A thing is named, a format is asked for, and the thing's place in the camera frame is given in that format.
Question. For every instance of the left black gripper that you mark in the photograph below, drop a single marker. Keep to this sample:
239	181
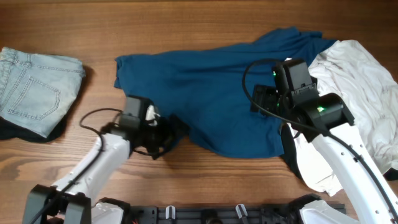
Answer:
164	132

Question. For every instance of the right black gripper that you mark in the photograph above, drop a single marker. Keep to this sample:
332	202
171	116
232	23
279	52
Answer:
270	93

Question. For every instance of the blue t-shirt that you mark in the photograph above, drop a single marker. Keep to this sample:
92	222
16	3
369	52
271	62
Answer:
207	89

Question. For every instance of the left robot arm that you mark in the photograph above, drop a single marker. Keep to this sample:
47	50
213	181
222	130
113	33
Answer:
71	199

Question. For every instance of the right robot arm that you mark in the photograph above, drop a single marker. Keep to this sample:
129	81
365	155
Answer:
327	124

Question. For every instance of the black garment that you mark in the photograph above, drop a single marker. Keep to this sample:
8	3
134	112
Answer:
289	149

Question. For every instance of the white garment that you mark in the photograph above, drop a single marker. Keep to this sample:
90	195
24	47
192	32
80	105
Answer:
368	89

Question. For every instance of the folded light denim shorts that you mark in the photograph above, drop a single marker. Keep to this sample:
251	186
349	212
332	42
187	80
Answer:
38	90

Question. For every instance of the dark garment under shorts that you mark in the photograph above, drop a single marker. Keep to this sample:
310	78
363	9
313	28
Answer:
18	132

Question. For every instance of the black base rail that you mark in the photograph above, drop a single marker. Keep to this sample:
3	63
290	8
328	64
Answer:
264	214

